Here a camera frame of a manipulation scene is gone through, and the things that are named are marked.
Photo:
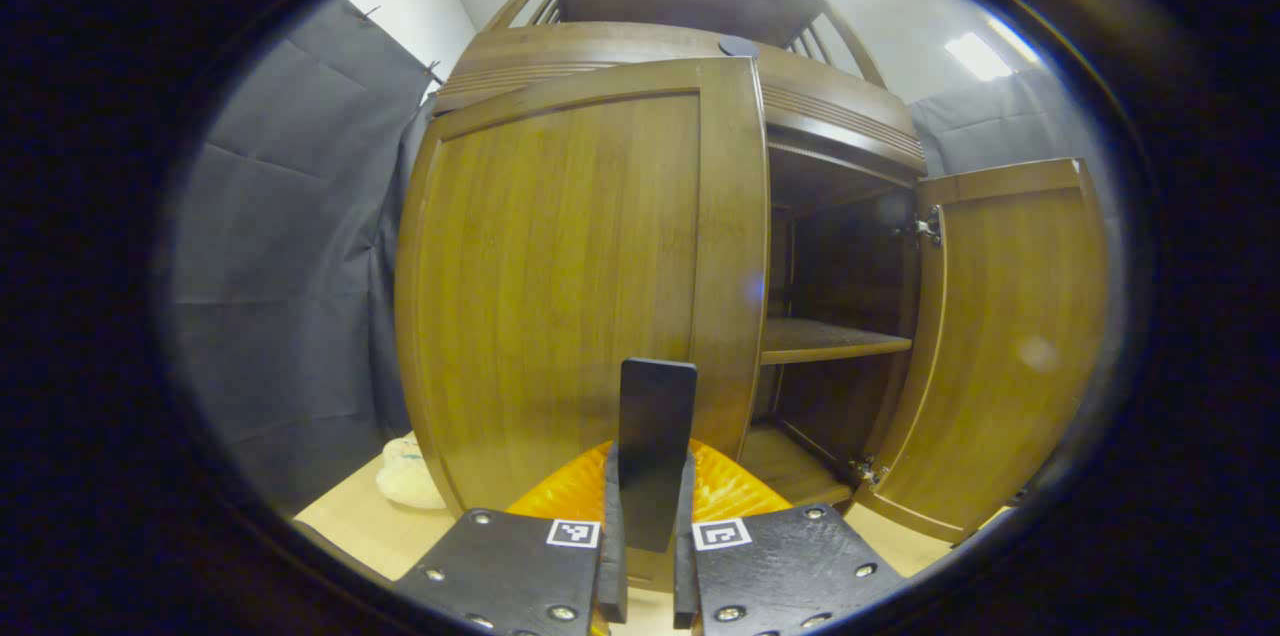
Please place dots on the black round drawer knob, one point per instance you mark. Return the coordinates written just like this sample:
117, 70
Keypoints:
738, 46

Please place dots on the pale yellow plush toy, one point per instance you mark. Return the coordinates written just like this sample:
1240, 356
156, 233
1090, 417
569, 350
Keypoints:
405, 481

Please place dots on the wooden inner cabinet shelf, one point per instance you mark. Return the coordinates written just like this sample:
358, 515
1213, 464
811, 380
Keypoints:
820, 341

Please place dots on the black backdrop cloth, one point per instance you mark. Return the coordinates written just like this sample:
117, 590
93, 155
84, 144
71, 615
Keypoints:
270, 266

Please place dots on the small ceiling light panel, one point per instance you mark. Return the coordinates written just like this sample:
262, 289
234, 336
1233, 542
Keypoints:
978, 56

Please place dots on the wooden double-door shoe cabinet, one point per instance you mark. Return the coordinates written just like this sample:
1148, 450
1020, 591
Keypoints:
840, 116

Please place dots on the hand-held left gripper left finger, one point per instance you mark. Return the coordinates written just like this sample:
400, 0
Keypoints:
520, 576

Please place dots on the metal door hinge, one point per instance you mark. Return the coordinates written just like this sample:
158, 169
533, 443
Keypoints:
926, 228
866, 469

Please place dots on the wooden shoe cabinet door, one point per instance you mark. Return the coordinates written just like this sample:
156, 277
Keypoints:
1010, 336
560, 296

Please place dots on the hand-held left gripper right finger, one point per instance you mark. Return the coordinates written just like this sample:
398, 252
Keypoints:
780, 571

